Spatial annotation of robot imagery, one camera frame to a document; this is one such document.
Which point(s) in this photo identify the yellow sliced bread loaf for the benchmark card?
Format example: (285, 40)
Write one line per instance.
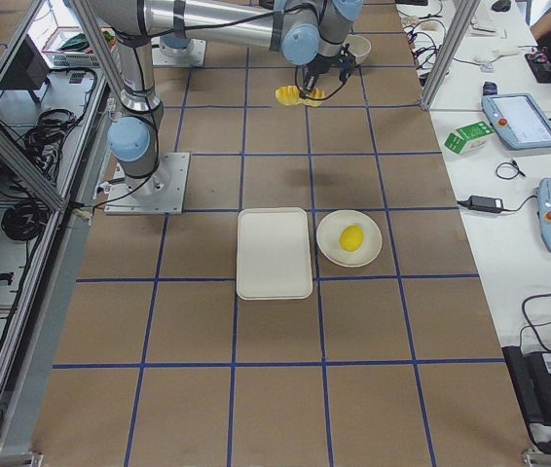
(291, 96)

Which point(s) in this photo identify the green white carton box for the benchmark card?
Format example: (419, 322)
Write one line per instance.
(468, 138)

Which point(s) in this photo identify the aluminium frame post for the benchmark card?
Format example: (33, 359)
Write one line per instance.
(465, 10)

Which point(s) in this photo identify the white round plate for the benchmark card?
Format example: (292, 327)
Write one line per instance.
(330, 228)

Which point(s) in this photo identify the white rectangular tray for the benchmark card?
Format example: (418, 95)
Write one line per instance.
(273, 254)

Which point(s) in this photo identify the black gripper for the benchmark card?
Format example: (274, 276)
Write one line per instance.
(317, 68)

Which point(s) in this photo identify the black power adapter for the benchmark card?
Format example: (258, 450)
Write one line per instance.
(486, 204)

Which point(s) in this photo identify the yellow lemon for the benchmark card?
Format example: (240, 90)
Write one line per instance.
(351, 238)

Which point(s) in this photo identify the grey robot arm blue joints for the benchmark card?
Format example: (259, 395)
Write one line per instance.
(299, 30)

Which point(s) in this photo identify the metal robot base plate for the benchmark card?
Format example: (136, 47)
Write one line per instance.
(162, 193)

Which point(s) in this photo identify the upper blue teach pendant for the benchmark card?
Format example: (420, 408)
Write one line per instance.
(517, 120)

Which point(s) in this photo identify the cream ceramic bowl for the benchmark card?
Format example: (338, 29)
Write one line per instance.
(359, 47)

